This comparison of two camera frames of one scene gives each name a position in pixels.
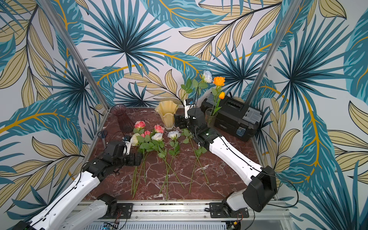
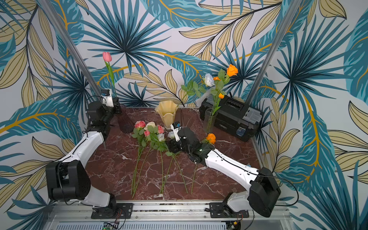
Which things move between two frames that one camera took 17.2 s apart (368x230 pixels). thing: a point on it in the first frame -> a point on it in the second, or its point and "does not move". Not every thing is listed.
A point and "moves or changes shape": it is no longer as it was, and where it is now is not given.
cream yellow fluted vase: (166, 109) does not move
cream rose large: (134, 141) -> (151, 131)
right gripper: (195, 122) -> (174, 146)
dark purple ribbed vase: (124, 121) does not move
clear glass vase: (211, 114) does not move
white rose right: (174, 134) does not move
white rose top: (207, 77) moves or changes shape
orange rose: (218, 82) does not move
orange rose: (188, 133) moves or changes shape
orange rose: (222, 95) does not move
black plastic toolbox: (235, 117) does not move
